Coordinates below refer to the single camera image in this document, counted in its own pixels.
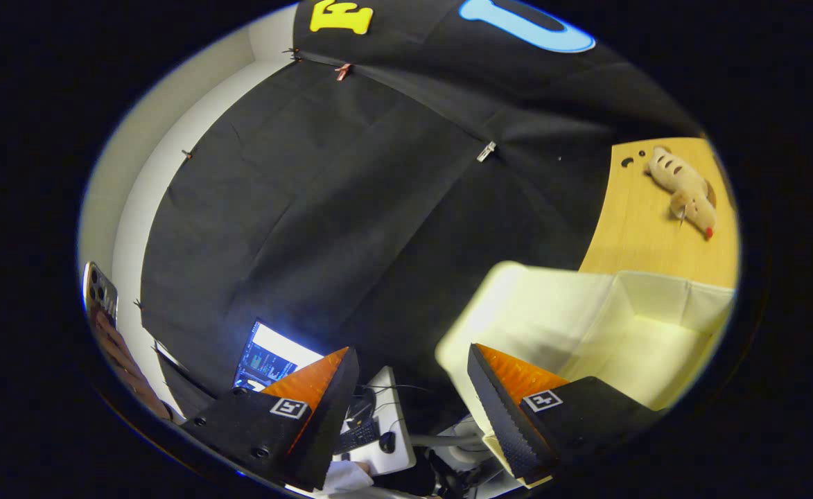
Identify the beige fabric storage box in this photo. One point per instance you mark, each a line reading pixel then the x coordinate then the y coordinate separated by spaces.
pixel 621 333

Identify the black keyboard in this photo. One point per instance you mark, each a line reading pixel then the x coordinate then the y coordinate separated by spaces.
pixel 356 436

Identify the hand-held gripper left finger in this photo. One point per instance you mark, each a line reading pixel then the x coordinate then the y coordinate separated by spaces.
pixel 326 423

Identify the black computer mouse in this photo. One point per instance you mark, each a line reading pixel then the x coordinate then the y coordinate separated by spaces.
pixel 387 441

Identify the smartphone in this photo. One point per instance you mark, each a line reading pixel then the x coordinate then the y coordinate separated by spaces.
pixel 100 291

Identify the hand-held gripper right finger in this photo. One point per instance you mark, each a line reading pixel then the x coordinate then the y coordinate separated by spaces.
pixel 506 416

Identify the tan plush animal toy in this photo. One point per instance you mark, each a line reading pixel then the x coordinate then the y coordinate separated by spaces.
pixel 683 187

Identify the black backdrop cloth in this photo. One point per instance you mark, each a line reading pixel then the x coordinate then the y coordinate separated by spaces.
pixel 351 229

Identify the pink clip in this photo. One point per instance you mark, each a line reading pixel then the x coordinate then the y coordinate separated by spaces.
pixel 343 72

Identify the silver clip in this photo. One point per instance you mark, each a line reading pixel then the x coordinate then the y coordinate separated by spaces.
pixel 486 152

